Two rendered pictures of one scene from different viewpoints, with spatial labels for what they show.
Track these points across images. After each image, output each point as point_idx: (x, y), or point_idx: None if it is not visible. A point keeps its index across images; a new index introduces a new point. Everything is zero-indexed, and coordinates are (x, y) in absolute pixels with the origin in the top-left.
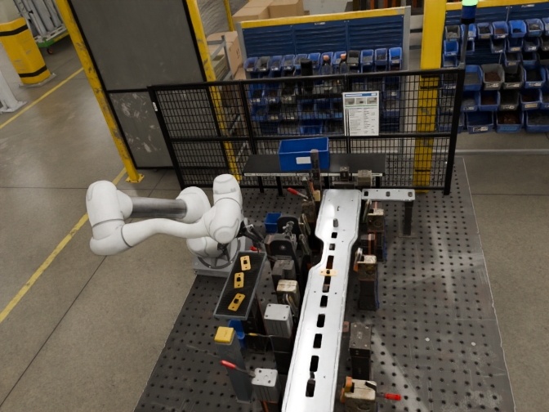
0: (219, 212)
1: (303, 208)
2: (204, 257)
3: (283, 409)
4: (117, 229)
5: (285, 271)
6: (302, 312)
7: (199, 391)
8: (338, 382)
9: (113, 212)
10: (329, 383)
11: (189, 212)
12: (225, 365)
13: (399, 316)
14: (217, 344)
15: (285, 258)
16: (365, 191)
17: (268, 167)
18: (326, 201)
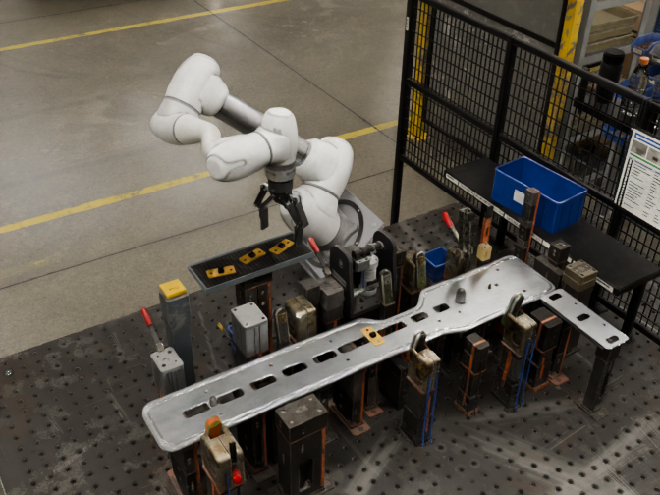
0: (232, 140)
1: (447, 254)
2: None
3: (151, 403)
4: (178, 114)
5: (322, 294)
6: (289, 347)
7: None
8: (277, 467)
9: (189, 93)
10: None
11: (305, 162)
12: (142, 315)
13: (433, 475)
14: (159, 293)
15: (340, 282)
16: None
17: (481, 185)
18: (492, 268)
